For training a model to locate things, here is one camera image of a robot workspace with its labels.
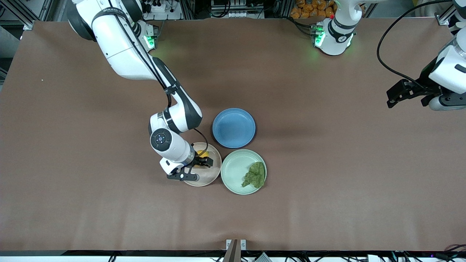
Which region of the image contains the yellow lemon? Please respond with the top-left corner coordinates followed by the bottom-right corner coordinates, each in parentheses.
top-left (196, 149), bottom-right (211, 168)

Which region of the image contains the green lettuce leaf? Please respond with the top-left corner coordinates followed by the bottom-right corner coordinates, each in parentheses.
top-left (241, 161), bottom-right (266, 188)

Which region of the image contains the pale pink plate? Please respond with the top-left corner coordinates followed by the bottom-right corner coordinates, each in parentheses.
top-left (182, 142), bottom-right (222, 187)

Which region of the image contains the pale green plate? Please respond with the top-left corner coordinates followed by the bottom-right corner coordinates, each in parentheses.
top-left (221, 149), bottom-right (267, 195)

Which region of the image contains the blue plate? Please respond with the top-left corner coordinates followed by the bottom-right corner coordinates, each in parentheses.
top-left (212, 108), bottom-right (256, 149)

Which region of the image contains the pile of orange fruit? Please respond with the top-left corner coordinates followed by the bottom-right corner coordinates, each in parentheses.
top-left (290, 0), bottom-right (337, 19)

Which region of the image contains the white power strip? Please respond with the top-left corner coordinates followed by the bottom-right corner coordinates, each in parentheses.
top-left (140, 0), bottom-right (182, 20)

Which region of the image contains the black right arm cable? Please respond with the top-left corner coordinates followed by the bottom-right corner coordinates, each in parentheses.
top-left (107, 0), bottom-right (210, 159)

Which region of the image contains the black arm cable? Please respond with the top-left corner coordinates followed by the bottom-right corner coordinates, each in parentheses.
top-left (107, 0), bottom-right (210, 159)
top-left (377, 0), bottom-right (455, 88)

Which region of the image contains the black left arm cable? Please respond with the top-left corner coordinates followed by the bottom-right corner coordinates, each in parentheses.
top-left (377, 0), bottom-right (455, 88)

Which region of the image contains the aluminium frame profile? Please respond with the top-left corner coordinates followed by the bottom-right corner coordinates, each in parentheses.
top-left (0, 0), bottom-right (35, 30)
top-left (439, 0), bottom-right (459, 26)

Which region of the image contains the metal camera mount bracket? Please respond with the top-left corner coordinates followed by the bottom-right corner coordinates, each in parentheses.
top-left (226, 239), bottom-right (246, 262)

